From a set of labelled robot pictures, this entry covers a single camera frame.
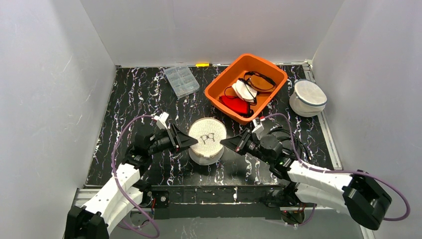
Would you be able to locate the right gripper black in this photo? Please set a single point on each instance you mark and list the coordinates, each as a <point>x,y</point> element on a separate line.
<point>245,142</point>

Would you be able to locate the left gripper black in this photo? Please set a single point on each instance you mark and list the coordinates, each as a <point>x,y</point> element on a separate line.
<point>174,138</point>

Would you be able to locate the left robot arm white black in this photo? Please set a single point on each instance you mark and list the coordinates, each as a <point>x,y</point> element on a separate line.
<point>98,217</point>

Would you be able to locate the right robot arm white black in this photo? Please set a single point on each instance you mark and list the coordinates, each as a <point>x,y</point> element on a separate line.
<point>355,194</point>

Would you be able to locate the red bra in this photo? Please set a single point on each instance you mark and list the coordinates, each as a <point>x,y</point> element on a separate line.
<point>236,104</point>

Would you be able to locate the white bra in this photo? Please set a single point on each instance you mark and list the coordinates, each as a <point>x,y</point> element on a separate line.
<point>244,91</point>

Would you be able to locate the grey-trim mesh laundry bag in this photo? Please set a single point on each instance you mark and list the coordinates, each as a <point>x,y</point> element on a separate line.
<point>307,99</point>

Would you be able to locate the clear plastic compartment box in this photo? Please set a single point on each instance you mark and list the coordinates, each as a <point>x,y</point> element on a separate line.
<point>181,80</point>

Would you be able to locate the orange plastic bin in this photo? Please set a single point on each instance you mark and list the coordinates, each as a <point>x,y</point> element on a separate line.
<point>263,76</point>

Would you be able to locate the yellow marker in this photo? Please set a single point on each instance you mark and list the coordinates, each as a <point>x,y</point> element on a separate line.
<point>203,65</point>

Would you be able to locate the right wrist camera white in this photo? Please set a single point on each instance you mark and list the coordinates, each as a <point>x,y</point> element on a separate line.
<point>258,126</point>

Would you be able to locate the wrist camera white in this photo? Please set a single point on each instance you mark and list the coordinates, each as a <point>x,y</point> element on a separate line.
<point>258,126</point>
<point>161,120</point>

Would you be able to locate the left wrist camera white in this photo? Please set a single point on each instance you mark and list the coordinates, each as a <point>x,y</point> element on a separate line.
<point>161,120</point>

